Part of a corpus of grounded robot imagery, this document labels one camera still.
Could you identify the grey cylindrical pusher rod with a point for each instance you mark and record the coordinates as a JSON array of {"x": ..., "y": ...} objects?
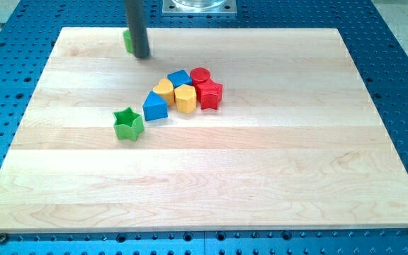
[{"x": 135, "y": 15}]

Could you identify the green circle block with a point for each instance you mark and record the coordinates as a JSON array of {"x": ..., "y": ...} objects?
[{"x": 127, "y": 41}]

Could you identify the red circle block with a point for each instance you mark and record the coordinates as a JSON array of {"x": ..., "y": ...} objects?
[{"x": 199, "y": 75}]

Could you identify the blue cube block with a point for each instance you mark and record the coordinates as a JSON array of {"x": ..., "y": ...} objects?
[{"x": 179, "y": 78}]

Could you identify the yellow heart block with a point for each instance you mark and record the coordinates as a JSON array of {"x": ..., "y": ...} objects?
[{"x": 165, "y": 89}]

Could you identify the yellow pentagon block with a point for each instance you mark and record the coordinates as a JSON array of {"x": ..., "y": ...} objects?
[{"x": 185, "y": 98}]

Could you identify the blue triangle block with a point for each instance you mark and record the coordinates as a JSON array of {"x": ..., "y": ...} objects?
[{"x": 154, "y": 107}]

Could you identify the red star block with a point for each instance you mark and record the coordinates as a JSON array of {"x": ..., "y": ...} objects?
[{"x": 209, "y": 94}]

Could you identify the green star block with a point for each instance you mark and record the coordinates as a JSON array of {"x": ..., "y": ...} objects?
[{"x": 128, "y": 124}]

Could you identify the light wooden board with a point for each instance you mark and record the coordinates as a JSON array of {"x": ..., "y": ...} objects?
[{"x": 296, "y": 143}]

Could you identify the left board clamp screw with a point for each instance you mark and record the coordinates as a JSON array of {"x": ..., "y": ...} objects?
[{"x": 3, "y": 238}]

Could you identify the clear acrylic robot base mount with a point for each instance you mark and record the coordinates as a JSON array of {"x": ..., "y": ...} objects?
[{"x": 199, "y": 7}]

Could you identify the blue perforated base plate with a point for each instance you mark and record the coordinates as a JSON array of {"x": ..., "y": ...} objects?
[{"x": 29, "y": 35}]

